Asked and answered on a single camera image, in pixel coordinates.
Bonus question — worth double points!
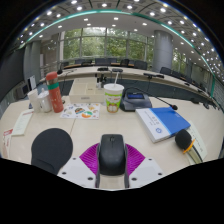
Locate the colourful sticker sheet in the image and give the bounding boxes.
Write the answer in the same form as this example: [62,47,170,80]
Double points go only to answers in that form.
[59,102,101,120]

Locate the white green paper cup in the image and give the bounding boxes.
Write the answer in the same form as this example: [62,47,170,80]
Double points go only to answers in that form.
[103,71,125,114]

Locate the grey floor cabinet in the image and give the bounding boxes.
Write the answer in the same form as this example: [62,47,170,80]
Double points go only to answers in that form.
[16,83,31,99]

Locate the cream desk organizer box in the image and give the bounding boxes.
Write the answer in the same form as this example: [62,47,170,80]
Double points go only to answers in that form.
[68,77,106,104]

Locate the white booklet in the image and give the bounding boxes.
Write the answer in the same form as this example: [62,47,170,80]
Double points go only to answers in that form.
[11,109,35,137]

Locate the black computer mouse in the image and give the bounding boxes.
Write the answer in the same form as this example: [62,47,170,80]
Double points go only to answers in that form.
[97,133,128,177]

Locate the long curved conference desk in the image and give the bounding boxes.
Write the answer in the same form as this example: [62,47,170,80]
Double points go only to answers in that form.
[39,65,218,104]

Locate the dark office chairs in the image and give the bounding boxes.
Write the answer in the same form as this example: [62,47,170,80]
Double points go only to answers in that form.
[59,57,218,108]

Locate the black mouse pad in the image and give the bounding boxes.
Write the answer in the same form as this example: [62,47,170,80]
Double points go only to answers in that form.
[30,127,74,176]

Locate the blue and white book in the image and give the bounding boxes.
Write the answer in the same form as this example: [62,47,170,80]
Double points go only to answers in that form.
[135,106,192,144]

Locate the ceiling lights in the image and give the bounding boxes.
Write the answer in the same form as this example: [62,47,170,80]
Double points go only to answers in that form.
[16,0,224,81]

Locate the black handheld microphone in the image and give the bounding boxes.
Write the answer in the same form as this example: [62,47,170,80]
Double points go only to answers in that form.
[174,129,204,164]

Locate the black desk microphone unit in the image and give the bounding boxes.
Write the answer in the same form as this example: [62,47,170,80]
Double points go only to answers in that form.
[119,87,179,112]

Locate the white paper cup stack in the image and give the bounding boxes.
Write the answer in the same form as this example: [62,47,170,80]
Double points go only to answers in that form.
[27,89,43,113]

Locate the white lidded mug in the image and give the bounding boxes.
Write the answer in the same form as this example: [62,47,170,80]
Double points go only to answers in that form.
[37,88,53,113]

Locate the white standing board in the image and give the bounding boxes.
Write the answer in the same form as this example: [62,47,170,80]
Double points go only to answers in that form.
[29,75,37,90]

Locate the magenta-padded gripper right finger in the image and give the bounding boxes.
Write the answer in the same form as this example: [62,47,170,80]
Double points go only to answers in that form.
[123,143,165,189]

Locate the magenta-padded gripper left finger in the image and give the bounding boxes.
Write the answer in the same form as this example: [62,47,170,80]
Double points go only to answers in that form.
[57,142,101,189]

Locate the red and white leaflet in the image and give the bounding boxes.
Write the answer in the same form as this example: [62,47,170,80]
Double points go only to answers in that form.
[0,128,14,159]

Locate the red thermos bottle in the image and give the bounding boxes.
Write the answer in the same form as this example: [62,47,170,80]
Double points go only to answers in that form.
[45,71,65,114]

